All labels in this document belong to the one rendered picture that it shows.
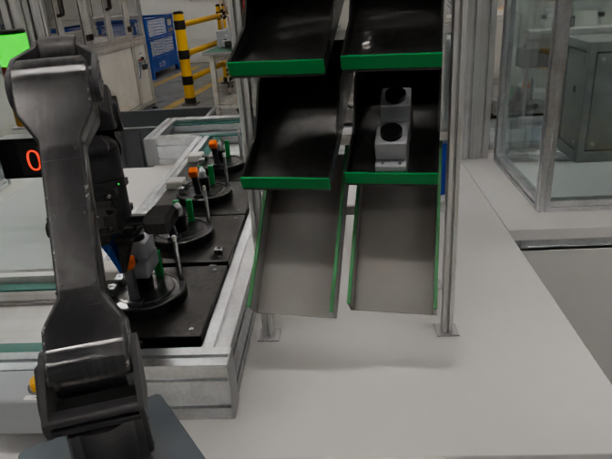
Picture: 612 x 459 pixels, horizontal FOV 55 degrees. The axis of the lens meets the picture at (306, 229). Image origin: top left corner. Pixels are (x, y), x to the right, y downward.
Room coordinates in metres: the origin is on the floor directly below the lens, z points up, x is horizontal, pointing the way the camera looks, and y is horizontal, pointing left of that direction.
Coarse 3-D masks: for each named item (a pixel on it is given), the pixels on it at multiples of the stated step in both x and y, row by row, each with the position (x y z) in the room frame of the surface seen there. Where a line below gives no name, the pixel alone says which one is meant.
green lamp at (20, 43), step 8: (0, 40) 1.00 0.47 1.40; (8, 40) 1.00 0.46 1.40; (16, 40) 1.00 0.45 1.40; (24, 40) 1.01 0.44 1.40; (0, 48) 1.00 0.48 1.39; (8, 48) 0.99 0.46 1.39; (16, 48) 1.00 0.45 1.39; (24, 48) 1.01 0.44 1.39; (0, 56) 1.00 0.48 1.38; (8, 56) 0.99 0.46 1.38; (0, 64) 1.01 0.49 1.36
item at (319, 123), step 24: (336, 48) 1.00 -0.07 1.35; (336, 72) 1.02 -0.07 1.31; (264, 96) 0.94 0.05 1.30; (288, 96) 0.99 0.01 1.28; (312, 96) 0.98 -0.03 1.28; (336, 96) 0.97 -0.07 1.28; (264, 120) 0.93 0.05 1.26; (288, 120) 0.93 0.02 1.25; (312, 120) 0.92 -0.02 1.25; (336, 120) 0.86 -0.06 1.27; (264, 144) 0.89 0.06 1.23; (288, 144) 0.88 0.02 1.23; (312, 144) 0.87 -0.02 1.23; (336, 144) 0.83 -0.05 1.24; (264, 168) 0.84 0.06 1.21; (288, 168) 0.83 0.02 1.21; (312, 168) 0.82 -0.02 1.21
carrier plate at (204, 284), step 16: (176, 272) 0.98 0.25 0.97; (192, 272) 0.98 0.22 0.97; (208, 272) 0.97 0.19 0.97; (224, 272) 0.97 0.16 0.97; (192, 288) 0.92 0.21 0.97; (208, 288) 0.91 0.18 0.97; (192, 304) 0.86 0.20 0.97; (208, 304) 0.85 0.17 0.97; (144, 320) 0.82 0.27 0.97; (160, 320) 0.82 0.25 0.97; (176, 320) 0.81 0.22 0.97; (192, 320) 0.81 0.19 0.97; (208, 320) 0.81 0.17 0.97; (144, 336) 0.77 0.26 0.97; (160, 336) 0.77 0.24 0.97; (176, 336) 0.76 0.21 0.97; (192, 336) 0.76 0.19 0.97
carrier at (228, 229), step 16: (176, 208) 1.13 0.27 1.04; (192, 208) 1.19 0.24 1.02; (208, 208) 1.17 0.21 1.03; (176, 224) 1.13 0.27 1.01; (192, 224) 1.17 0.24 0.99; (208, 224) 1.16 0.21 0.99; (224, 224) 1.20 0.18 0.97; (240, 224) 1.20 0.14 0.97; (160, 240) 1.09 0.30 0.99; (192, 240) 1.08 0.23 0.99; (208, 240) 1.11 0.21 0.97; (224, 240) 1.11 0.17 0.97; (192, 256) 1.05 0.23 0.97; (208, 256) 1.04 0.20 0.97; (224, 256) 1.04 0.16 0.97
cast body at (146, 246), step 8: (144, 232) 0.91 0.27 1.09; (136, 240) 0.88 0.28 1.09; (144, 240) 0.88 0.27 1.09; (152, 240) 0.90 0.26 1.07; (136, 248) 0.87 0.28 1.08; (144, 248) 0.87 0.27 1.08; (152, 248) 0.90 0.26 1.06; (136, 256) 0.87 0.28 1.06; (144, 256) 0.87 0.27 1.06; (152, 256) 0.89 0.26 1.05; (136, 264) 0.86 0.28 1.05; (144, 264) 0.86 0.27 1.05; (152, 264) 0.88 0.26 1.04; (136, 272) 0.86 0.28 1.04; (144, 272) 0.86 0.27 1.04
